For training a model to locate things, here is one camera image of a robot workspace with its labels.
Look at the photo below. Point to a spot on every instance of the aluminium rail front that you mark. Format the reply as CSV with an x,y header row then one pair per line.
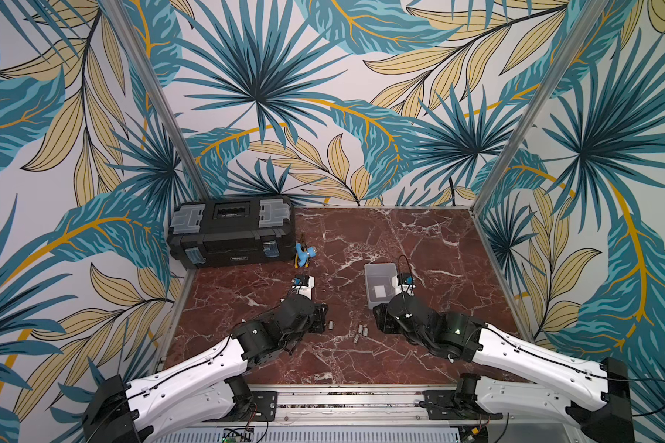
x,y
370,414

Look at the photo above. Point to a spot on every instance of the left metal frame post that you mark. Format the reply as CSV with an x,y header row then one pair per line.
x,y
130,40

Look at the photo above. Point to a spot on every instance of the grey plastic storage box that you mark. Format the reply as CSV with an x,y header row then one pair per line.
x,y
382,284

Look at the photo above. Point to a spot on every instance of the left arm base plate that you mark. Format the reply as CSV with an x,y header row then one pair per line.
x,y
260,406

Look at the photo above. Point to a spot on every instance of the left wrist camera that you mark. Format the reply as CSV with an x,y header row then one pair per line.
x,y
303,284

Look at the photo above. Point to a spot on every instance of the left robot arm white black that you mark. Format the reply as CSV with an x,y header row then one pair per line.
x,y
208,386

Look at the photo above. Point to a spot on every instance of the black plastic toolbox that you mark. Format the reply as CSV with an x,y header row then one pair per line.
x,y
233,232

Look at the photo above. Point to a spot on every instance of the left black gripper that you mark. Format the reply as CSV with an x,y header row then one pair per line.
x,y
320,318

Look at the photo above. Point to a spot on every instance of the right metal frame post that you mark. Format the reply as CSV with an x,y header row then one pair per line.
x,y
575,38

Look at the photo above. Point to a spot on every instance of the blue toy figure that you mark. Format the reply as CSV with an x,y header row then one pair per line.
x,y
304,255

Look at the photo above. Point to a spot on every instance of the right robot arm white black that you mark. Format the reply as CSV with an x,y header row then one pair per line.
x,y
591,396

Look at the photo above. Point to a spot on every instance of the metal frame post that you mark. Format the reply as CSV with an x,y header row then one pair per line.
x,y
130,40
575,38

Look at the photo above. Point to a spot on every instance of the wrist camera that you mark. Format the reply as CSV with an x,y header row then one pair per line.
x,y
404,284
303,284

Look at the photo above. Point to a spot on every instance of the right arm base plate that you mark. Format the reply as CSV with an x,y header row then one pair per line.
x,y
443,405

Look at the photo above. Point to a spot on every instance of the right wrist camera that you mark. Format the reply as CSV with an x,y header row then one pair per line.
x,y
404,284

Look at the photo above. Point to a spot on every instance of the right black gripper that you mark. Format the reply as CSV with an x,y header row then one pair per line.
x,y
383,315

